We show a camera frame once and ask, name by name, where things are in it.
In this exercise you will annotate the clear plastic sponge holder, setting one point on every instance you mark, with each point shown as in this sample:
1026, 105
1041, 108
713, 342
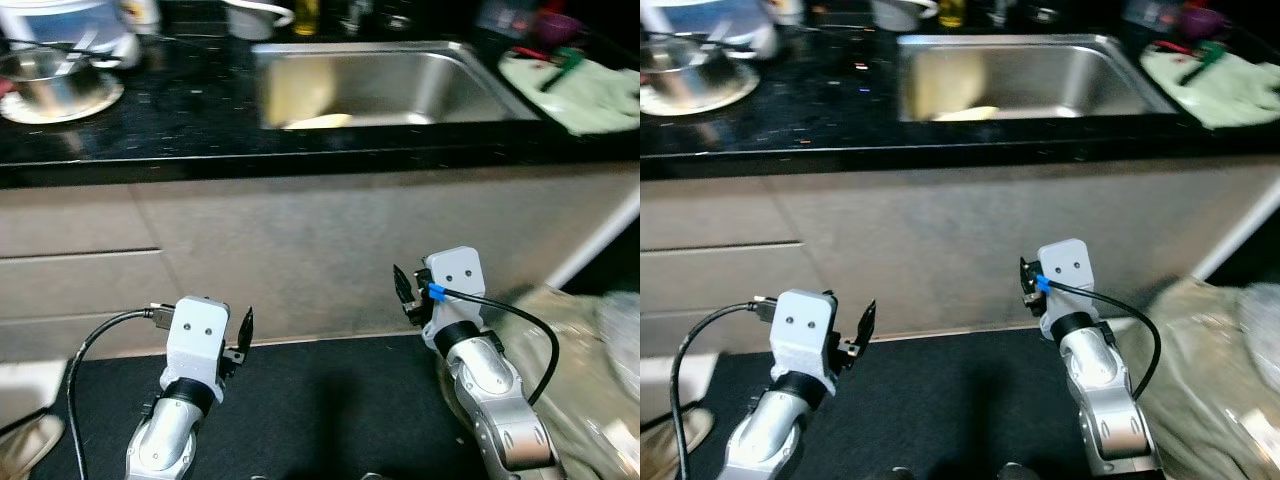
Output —
1150, 10
505, 15

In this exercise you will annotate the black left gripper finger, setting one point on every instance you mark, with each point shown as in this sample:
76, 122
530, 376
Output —
247, 328
868, 322

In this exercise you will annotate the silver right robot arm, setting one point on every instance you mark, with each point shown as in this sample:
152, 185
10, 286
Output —
1105, 400
500, 410

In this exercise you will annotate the white blue plastic container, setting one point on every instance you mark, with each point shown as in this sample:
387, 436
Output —
700, 15
60, 20

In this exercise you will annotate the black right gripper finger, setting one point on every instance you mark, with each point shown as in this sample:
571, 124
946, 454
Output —
1027, 277
404, 286

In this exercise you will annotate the pale green cloth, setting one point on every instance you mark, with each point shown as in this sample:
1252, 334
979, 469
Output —
1235, 95
590, 100

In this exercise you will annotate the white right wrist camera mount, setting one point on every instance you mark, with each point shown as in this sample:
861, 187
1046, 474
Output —
1065, 265
458, 275

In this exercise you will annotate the yellow plate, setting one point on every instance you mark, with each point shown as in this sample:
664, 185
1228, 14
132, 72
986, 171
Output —
320, 121

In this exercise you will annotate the black floor mat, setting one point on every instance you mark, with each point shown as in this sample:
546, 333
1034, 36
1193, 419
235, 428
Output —
950, 420
320, 420

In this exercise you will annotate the white cabinet end panel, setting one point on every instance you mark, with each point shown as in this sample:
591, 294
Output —
1240, 230
600, 235

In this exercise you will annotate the yellow oil bottle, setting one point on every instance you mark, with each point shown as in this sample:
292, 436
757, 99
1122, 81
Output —
950, 12
306, 15

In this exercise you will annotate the steel spoon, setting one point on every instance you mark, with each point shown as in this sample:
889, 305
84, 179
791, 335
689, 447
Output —
85, 45
725, 38

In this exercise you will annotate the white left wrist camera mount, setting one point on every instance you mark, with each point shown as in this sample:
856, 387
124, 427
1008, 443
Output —
195, 335
805, 325

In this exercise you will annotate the purple cup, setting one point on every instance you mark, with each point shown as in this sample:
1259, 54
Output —
558, 25
1200, 20

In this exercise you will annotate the grey cabinet drawer front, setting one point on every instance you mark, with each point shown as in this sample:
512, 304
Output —
70, 220
710, 212
60, 285
700, 280

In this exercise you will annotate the stainless steel sink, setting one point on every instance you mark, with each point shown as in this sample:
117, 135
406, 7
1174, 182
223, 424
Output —
400, 85
1040, 80

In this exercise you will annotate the beige slipper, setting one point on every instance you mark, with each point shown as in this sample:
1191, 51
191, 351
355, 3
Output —
30, 445
655, 455

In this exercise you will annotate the clear bubble wrap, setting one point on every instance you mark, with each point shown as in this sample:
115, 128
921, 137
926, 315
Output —
1262, 320
622, 330

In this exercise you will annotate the olive green sack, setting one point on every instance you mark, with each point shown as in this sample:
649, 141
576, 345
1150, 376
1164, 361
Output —
1220, 400
590, 400

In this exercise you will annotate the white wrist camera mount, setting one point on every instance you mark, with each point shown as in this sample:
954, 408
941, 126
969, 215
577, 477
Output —
805, 325
195, 335
458, 275
1065, 265

